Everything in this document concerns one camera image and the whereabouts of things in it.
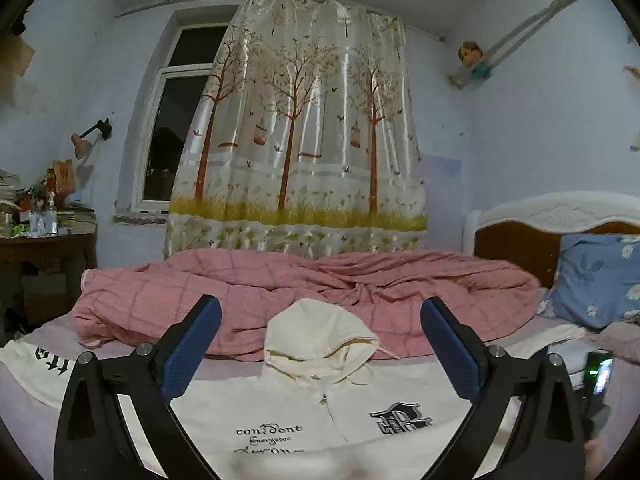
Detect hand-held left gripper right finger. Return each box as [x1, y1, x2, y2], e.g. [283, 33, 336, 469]
[420, 296, 587, 480]

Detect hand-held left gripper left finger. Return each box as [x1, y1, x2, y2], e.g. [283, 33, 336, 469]
[53, 294, 223, 480]

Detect white printed hoodie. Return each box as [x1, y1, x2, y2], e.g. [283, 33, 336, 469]
[0, 299, 588, 480]

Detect pink checked quilt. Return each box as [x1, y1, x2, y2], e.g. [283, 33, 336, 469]
[74, 249, 543, 362]

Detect blue floral pillow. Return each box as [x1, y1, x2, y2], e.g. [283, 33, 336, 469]
[542, 234, 640, 331]

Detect stack of books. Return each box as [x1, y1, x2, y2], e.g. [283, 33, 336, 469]
[57, 205, 97, 236]

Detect white and wooden headboard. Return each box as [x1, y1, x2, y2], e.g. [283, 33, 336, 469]
[462, 191, 640, 291]

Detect dark wooden table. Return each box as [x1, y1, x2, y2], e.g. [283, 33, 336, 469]
[0, 232, 98, 331]

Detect clear spray bottle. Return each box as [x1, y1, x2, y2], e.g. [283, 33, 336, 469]
[45, 192, 59, 236]

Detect white framed window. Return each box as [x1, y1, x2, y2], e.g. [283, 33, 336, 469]
[115, 7, 241, 216]

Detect orange snack bag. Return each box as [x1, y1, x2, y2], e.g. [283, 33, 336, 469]
[51, 159, 76, 196]

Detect stack of papers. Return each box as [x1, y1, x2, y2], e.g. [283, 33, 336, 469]
[0, 167, 23, 238]

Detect tree print curtain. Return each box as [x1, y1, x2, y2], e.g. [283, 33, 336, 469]
[165, 0, 430, 261]

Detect hanging doll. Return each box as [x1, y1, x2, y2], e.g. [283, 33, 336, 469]
[459, 41, 491, 81]

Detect cardboard box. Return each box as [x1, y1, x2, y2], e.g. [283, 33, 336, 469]
[0, 35, 37, 81]

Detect pink wall lamp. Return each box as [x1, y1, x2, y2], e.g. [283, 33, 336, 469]
[71, 118, 112, 161]

